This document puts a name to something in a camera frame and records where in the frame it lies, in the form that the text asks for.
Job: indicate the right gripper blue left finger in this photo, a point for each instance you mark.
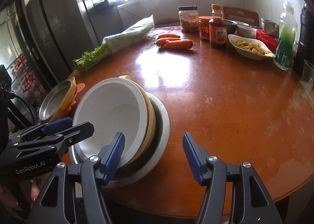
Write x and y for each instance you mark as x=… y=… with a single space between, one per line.
x=56 y=201

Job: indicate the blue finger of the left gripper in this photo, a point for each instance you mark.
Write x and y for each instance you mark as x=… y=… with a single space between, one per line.
x=42 y=130
x=46 y=151

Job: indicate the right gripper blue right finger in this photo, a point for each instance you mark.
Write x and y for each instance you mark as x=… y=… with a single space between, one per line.
x=251 y=201

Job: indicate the round steel plate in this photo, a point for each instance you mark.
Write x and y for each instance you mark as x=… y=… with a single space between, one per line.
x=52 y=101

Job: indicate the orange plastic bear bowl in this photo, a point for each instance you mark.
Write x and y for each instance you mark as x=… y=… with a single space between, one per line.
x=74 y=99

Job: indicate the large steel bowl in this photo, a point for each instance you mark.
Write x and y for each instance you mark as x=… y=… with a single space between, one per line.
x=142 y=166

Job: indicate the person's hand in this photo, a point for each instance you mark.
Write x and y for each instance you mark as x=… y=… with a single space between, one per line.
x=36 y=186

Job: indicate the glass door red letters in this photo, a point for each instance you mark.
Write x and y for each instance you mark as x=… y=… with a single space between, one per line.
x=16 y=56

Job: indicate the grey refrigerator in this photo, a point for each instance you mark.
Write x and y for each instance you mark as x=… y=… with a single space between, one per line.
x=62 y=30

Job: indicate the clear glass cup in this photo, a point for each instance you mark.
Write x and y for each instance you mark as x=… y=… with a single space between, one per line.
x=307 y=75

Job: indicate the wrapped celery bundle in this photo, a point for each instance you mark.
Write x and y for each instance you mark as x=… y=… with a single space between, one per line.
x=113 y=43

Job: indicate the middle carrot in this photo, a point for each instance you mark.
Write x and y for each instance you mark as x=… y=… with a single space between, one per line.
x=162 y=41

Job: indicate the carrot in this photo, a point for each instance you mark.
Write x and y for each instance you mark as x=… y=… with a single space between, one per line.
x=161 y=36
x=162 y=41
x=181 y=44

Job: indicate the far carrot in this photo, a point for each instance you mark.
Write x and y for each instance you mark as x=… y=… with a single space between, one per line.
x=161 y=36

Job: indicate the green drink bottle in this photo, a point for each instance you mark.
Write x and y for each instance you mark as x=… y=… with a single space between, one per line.
x=287 y=31

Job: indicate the white dish with food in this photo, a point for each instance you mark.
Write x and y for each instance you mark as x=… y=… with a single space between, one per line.
x=250 y=48

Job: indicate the near carrot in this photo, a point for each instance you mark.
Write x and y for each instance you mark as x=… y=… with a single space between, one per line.
x=181 y=44

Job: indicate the black thermos flask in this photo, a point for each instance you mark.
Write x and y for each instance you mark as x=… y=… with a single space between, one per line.
x=305 y=43

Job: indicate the red tissue box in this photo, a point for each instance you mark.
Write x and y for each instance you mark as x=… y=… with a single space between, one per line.
x=269 y=41

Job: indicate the small white bowl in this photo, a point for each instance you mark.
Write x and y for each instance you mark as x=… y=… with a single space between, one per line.
x=246 y=31

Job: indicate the small steel cup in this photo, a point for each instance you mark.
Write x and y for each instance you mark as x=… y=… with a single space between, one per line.
x=270 y=28

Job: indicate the clear jar black lid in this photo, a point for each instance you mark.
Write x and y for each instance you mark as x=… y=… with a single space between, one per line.
x=188 y=17

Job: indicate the steel bowl behind jars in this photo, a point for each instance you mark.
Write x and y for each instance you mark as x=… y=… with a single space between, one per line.
x=232 y=25

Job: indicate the brown sauce bottle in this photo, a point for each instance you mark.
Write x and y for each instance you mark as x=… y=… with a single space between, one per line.
x=217 y=27

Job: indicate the wooden chair back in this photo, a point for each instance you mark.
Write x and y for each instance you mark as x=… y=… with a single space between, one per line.
x=241 y=15

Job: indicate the red chili sauce jar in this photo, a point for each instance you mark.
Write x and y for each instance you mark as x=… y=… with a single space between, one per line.
x=204 y=27

